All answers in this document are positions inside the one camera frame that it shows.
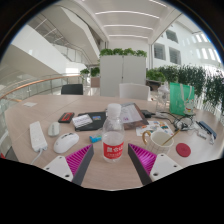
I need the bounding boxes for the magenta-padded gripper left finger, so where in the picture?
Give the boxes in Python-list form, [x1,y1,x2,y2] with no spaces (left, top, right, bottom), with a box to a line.
[43,143,95,187]

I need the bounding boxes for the white printed card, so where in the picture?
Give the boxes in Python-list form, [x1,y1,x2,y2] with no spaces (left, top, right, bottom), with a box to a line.
[195,129,208,139]

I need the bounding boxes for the white chair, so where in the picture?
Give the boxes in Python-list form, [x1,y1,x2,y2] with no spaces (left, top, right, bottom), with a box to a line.
[118,82,151,101]

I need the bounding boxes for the flat round red coaster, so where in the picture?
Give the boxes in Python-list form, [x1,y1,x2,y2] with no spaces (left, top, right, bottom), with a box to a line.
[175,142,192,158]

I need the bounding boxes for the white paper slip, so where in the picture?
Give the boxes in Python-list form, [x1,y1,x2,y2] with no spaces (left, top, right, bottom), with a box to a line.
[22,101,38,108]

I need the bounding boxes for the glass railing wooden handrail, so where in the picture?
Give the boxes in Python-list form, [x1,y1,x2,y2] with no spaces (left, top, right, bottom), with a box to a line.
[0,73,83,111]

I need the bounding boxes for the white mug gold grid lines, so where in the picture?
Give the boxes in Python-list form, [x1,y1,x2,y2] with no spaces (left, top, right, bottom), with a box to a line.
[142,129,175,155]

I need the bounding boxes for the white computer mouse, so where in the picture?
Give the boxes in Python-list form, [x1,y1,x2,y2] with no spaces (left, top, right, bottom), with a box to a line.
[53,131,80,155]

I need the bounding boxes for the white cabinet topped with plants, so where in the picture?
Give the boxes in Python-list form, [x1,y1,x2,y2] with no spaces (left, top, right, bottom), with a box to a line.
[99,48,148,98]

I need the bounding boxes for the colourful sticker sheet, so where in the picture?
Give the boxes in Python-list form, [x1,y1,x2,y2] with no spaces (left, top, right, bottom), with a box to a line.
[135,119,174,137]

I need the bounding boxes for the dark blue keyboard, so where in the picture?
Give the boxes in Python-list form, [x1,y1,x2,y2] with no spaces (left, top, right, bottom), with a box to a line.
[198,120,218,140]

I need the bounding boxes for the green tote bag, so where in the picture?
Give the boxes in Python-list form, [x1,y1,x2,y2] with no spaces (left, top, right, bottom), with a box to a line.
[168,81,196,117]

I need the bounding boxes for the black chair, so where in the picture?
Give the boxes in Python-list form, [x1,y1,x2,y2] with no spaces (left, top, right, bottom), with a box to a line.
[60,83,84,96]

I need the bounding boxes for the black power adapter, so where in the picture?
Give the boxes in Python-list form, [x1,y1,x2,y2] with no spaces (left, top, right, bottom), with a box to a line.
[139,109,153,118]

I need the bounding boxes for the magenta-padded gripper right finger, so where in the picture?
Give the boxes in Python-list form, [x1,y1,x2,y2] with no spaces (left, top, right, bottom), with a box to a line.
[127,143,184,186]

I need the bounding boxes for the black folder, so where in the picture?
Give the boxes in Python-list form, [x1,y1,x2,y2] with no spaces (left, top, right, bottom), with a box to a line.
[72,111,108,132]

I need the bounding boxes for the row of green hedge plants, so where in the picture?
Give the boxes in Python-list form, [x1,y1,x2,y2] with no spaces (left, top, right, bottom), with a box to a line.
[145,63,224,116]

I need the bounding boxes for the small blue green packet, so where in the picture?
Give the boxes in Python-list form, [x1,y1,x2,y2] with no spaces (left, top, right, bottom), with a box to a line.
[89,134,103,144]

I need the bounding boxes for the white power strip cable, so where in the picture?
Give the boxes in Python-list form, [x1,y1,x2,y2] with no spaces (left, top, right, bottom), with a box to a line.
[31,148,44,165]

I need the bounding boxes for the black cables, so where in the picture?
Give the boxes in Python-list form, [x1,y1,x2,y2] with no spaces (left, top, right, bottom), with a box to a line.
[146,109,201,132]

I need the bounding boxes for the gold spoon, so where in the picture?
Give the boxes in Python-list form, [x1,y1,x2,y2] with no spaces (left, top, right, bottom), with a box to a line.
[162,129,182,147]

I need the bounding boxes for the red and black phone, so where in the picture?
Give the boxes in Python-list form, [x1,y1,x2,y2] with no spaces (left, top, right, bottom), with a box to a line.
[57,111,76,124]

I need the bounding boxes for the clear lidded drink cup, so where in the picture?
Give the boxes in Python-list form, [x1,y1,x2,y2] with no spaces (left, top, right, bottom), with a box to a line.
[155,83,170,113]

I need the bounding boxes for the ceiling light strips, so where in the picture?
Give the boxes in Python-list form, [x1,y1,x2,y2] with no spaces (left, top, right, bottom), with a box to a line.
[94,0,168,39]

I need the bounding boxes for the potted plants wooden planter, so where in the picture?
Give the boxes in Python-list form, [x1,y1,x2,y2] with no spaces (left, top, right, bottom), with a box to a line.
[79,66,101,88]

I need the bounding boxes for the clear water bottle red label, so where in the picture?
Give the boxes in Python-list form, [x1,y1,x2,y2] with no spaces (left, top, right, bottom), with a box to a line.
[101,102,126,164]

